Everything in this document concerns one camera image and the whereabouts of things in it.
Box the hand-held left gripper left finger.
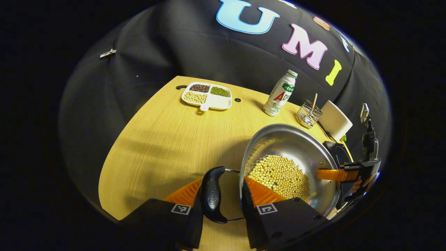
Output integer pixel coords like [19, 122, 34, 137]
[120, 178, 205, 250]

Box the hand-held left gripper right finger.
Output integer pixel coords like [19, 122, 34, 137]
[241, 177, 328, 250]

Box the black induction cooktop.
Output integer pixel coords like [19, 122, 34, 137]
[322, 140, 354, 210]

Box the steel pot with black handle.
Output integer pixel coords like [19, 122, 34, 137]
[201, 124, 349, 224]

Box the pile of soybeans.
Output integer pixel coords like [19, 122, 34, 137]
[247, 155, 311, 203]

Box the white toaster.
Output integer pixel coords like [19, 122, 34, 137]
[318, 100, 353, 141]

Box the white drink bottle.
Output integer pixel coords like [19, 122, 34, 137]
[263, 69, 299, 117]

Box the white divided bean dish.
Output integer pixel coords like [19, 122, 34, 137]
[181, 82, 233, 112]

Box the black backdrop cloth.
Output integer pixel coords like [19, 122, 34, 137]
[59, 0, 392, 210]

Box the toaster power cable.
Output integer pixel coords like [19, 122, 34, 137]
[316, 120, 336, 140]

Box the metal wire utensil holder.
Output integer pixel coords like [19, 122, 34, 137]
[296, 100, 323, 129]

